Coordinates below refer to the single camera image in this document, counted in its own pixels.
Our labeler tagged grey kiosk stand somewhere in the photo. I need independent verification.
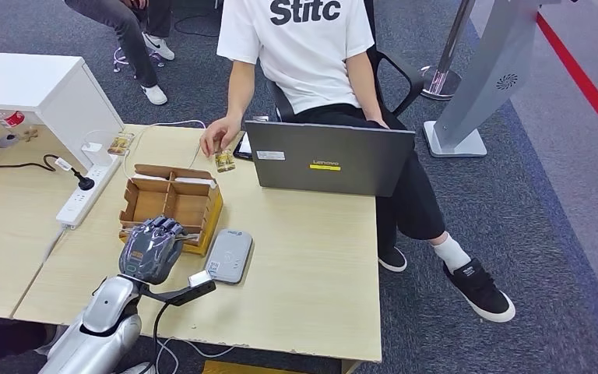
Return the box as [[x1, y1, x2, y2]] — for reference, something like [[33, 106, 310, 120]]
[[422, 0, 579, 158]]

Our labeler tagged pale wrist camera, black mount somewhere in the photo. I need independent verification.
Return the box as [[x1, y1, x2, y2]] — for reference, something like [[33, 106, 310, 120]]
[[139, 270, 217, 307]]

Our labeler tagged black floor cable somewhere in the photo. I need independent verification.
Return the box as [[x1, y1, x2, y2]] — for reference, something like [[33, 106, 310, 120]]
[[174, 10, 225, 38]]

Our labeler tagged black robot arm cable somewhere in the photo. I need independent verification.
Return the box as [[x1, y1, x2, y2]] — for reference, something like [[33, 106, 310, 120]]
[[141, 303, 171, 374]]

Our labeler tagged black smartphone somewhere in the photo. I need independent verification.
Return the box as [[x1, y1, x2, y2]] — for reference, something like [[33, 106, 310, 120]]
[[232, 131, 252, 161]]

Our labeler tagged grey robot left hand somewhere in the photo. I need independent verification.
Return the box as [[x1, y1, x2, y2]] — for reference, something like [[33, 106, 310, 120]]
[[118, 217, 189, 286]]

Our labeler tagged person in dark trousers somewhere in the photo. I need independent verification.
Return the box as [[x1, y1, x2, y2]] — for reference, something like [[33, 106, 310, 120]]
[[64, 0, 176, 107]]

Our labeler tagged pale grey rounded object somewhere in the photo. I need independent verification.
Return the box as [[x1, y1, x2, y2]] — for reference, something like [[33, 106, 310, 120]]
[[34, 323, 73, 357]]

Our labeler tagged white cable under desk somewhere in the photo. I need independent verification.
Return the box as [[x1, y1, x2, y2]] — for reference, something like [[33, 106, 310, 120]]
[[154, 336, 235, 374]]

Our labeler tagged person's right hand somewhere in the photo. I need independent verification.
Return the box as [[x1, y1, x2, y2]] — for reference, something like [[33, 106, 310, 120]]
[[199, 115, 243, 158]]

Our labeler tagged grey card reader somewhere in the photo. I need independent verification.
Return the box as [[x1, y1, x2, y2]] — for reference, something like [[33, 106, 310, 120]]
[[204, 229, 254, 285]]

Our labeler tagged white cabinet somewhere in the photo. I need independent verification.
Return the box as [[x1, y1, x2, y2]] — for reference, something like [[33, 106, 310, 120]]
[[0, 50, 125, 171]]

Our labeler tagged grey Lenovo laptop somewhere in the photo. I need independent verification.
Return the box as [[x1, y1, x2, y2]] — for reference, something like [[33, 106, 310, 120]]
[[244, 120, 417, 198]]

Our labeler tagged yellow box under desk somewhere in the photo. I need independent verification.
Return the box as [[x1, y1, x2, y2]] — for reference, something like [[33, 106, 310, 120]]
[[202, 359, 305, 374]]

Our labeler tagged white power strip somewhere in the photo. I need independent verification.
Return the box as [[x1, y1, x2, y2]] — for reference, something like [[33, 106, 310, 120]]
[[55, 154, 122, 230]]

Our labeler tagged white charger cable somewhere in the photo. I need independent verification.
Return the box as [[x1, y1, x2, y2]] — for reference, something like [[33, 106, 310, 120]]
[[122, 119, 208, 171]]

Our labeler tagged black office chair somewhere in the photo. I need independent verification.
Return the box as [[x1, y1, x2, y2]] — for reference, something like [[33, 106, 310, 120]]
[[266, 0, 427, 124]]

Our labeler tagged chrome stanchion post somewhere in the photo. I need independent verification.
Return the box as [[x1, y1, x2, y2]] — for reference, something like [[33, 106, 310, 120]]
[[420, 0, 478, 101]]

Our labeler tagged clear bottle, red label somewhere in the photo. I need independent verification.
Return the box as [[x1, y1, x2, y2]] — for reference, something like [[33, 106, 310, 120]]
[[0, 108, 26, 129]]

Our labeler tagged white charger block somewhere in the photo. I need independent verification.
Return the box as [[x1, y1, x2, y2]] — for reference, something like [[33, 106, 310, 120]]
[[81, 142, 104, 168]]

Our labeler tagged black plug with cable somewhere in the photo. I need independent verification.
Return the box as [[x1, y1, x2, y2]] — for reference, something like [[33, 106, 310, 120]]
[[0, 135, 96, 192]]

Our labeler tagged cardboard divided card box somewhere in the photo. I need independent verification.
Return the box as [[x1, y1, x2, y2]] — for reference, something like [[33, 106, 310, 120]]
[[118, 163, 225, 258]]

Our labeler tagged chrome stool base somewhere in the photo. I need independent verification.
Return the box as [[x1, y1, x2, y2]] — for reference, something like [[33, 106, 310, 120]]
[[113, 46, 166, 79]]

